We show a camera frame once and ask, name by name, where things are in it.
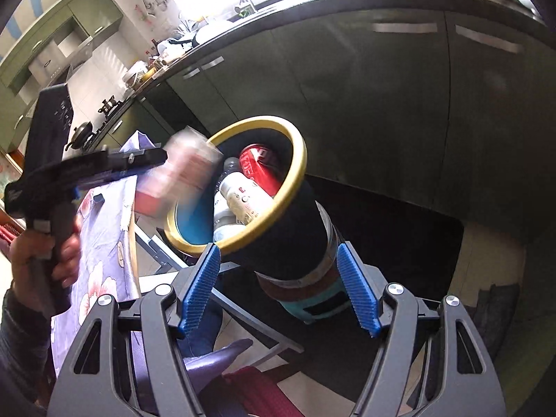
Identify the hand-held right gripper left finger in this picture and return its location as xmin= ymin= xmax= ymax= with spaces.
xmin=47 ymin=242 xmax=222 ymax=417

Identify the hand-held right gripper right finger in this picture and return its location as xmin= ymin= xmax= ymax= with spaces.
xmin=336 ymin=242 xmax=507 ymax=417

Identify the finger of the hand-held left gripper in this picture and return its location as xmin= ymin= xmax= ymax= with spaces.
xmin=106 ymin=147 xmax=169 ymax=182

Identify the red white carton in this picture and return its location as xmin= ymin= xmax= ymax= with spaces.
xmin=134 ymin=125 xmax=223 ymax=219

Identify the white plastic container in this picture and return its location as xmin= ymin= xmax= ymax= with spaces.
xmin=212 ymin=200 xmax=246 ymax=243

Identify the black bin with yellow rim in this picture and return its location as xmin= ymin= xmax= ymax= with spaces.
xmin=164 ymin=116 xmax=344 ymax=302

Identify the clear plastic bottle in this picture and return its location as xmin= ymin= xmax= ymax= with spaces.
xmin=216 ymin=156 xmax=242 ymax=192

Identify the white plastic bottle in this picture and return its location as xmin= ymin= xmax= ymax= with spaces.
xmin=218 ymin=171 xmax=273 ymax=227

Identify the red snack packet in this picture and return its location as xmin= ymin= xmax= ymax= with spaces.
xmin=238 ymin=144 xmax=292 ymax=198

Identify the person's left forearm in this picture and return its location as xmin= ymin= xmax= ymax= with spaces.
xmin=0 ymin=284 xmax=59 ymax=404

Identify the person's left hand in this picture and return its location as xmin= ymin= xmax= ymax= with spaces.
xmin=9 ymin=225 xmax=84 ymax=297

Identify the black wok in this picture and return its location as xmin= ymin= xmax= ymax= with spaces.
xmin=69 ymin=121 xmax=95 ymax=151

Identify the green base cabinet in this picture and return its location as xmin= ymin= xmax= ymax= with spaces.
xmin=87 ymin=96 xmax=174 ymax=158

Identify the black floor mat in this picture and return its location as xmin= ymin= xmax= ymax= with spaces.
xmin=226 ymin=174 xmax=466 ymax=400

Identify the gas stove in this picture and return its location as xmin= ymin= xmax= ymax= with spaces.
xmin=65 ymin=96 xmax=132 ymax=154

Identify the steel range hood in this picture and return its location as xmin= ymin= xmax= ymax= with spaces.
xmin=27 ymin=37 xmax=94 ymax=88

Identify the purple floral tablecloth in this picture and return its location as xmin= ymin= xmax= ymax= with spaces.
xmin=50 ymin=130 xmax=255 ymax=417

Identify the pile of kitchenware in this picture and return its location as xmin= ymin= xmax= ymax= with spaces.
xmin=122 ymin=17 xmax=244 ymax=93

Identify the dark red cushion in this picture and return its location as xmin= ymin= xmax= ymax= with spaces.
xmin=221 ymin=365 xmax=305 ymax=417

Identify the dark grey cloth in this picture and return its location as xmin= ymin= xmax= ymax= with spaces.
xmin=473 ymin=284 xmax=523 ymax=358

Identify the dark base cabinet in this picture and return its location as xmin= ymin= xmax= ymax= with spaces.
xmin=143 ymin=0 xmax=552 ymax=232

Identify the green wall cabinet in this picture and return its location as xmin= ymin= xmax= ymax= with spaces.
xmin=0 ymin=0 xmax=125 ymax=96

